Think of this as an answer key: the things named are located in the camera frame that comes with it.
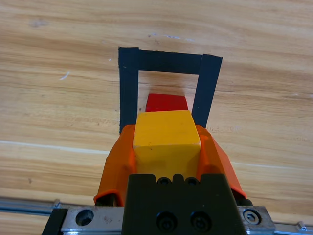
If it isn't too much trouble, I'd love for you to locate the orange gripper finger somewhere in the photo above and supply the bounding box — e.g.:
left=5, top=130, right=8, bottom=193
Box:
left=195, top=126, right=247, bottom=199
left=93, top=124, right=137, bottom=206

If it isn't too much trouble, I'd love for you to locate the yellow wooden cube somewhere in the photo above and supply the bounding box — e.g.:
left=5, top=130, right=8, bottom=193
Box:
left=133, top=110, right=202, bottom=178

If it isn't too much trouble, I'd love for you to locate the red wooden cube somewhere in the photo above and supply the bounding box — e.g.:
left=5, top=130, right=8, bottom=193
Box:
left=145, top=93, right=189, bottom=113

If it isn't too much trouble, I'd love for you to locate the black tape square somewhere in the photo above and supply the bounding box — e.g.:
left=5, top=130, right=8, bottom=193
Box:
left=118, top=47, right=223, bottom=135

